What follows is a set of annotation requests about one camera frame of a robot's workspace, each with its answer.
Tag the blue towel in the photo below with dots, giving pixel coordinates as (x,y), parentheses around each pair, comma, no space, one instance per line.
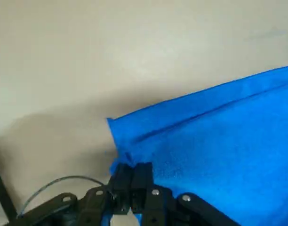
(217,141)

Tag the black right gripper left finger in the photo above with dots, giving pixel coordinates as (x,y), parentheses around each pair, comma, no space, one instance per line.
(121,188)

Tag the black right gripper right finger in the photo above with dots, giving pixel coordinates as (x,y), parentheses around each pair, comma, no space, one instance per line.
(144,186)

